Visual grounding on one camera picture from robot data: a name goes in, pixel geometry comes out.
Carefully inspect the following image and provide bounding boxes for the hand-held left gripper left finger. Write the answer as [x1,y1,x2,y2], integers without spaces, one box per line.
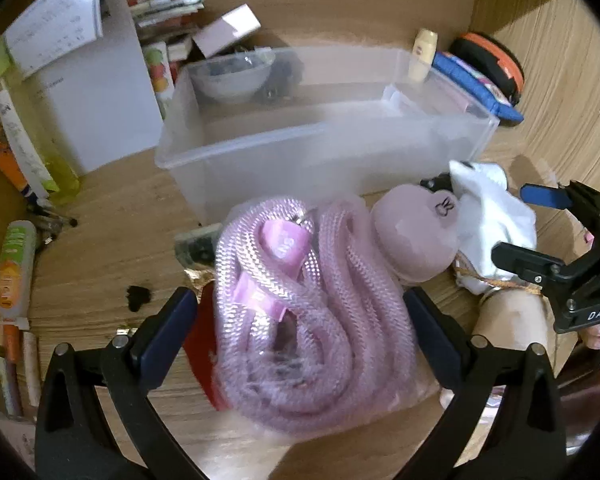
[34,287,216,480]

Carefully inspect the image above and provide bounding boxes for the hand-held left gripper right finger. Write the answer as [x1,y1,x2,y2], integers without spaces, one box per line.
[402,286,568,480]

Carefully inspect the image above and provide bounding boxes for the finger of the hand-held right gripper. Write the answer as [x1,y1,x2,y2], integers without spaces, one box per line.
[520,179,600,226]
[491,241,567,292]

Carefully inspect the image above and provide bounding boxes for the red pouch with gold fringe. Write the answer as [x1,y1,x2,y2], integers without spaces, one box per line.
[182,270,231,411]

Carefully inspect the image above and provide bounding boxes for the white cloth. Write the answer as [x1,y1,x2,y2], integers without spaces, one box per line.
[447,159,538,296]

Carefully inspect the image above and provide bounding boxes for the mahjong tile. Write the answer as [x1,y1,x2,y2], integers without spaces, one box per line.
[175,227,221,268]

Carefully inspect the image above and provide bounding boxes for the pink round plush toy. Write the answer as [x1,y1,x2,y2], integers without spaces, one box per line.
[370,183,463,288]

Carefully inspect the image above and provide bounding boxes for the pink mesh rope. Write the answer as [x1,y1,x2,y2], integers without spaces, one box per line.
[212,195,431,436]

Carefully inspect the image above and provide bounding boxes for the clear plastic storage box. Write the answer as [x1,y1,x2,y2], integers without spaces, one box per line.
[154,46,501,223]

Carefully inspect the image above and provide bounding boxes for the wooden desktop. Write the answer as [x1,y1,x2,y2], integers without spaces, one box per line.
[10,25,571,480]

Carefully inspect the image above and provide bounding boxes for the small black clip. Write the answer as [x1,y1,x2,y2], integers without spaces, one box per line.
[126,286,151,311]

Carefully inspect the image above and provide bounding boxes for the beige rounded object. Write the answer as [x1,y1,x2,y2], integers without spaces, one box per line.
[472,287,556,361]

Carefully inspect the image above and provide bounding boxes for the blue pencil case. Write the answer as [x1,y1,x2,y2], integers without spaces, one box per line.
[432,51,525,127]

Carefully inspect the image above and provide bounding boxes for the orange and black round case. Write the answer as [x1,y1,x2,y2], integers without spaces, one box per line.
[452,32,525,107]

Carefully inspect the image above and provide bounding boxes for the beige stick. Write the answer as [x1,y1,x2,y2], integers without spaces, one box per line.
[22,332,41,408]

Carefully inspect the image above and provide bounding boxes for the orange marker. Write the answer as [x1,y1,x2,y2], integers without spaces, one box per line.
[0,325,21,361]

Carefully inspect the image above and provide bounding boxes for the black metal clips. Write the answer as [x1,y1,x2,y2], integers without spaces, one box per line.
[27,200,78,246]

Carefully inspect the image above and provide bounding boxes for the green and orange tube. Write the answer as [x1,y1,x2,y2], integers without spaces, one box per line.
[0,220,38,321]

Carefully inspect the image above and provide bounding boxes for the cream small bottle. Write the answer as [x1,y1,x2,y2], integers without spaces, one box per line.
[411,28,439,82]

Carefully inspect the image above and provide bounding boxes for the white folded booklet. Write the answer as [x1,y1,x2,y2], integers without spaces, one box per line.
[5,0,166,176]

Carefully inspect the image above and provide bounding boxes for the orange book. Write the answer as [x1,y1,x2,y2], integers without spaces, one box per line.
[0,120,36,196]

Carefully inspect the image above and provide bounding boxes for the yellow liquid bottle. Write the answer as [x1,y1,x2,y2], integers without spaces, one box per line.
[0,37,81,201]

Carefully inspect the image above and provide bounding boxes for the translucent grey bowl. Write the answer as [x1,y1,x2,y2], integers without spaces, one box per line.
[189,52,276,106]

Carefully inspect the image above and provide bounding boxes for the fruit printed packet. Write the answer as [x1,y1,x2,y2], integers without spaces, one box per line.
[142,42,176,116]

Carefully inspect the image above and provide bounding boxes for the small white box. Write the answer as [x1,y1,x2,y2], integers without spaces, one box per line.
[167,35,193,63]

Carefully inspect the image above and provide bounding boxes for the pink cardboard box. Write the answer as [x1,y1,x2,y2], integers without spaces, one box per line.
[192,4,262,58]

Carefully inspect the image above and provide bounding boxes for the stack of books and papers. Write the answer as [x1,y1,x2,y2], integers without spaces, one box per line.
[127,0,206,41]

